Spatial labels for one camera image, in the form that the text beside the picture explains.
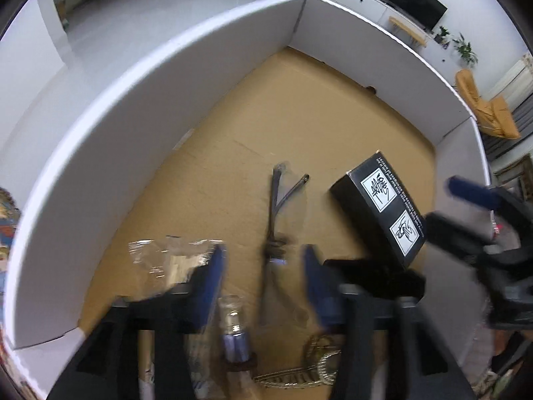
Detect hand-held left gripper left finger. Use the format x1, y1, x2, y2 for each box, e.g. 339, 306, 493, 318
48, 244, 229, 400

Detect large white cardboard box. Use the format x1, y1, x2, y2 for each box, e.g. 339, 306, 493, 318
2, 0, 494, 400

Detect colourful printed cloth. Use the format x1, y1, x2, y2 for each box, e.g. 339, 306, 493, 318
0, 187, 21, 276

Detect bag of cotton swabs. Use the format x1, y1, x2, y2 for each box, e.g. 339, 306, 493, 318
127, 235, 228, 400

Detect large leafy potted plant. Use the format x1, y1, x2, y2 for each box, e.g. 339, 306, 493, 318
452, 33, 479, 67

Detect wooden bench with metal legs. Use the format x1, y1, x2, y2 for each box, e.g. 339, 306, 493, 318
389, 16, 429, 47

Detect orange lounge chair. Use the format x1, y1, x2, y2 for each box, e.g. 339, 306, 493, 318
454, 69, 521, 140

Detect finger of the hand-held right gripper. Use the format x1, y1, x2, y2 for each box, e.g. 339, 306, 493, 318
447, 176, 531, 234
425, 212, 517, 276

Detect black box with white prints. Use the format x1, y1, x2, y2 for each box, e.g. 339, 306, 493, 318
329, 149, 427, 271

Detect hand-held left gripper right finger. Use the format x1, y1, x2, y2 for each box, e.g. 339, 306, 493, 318
302, 244, 475, 400

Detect gold rhinestone hair claw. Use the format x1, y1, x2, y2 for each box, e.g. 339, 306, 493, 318
252, 333, 340, 386

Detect thin-framed glasses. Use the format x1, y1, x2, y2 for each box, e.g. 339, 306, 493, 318
258, 162, 311, 330

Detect small clear bottle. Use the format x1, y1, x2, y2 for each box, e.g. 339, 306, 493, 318
217, 294, 259, 400

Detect brown hair tie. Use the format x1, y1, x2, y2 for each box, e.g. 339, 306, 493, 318
223, 352, 257, 373

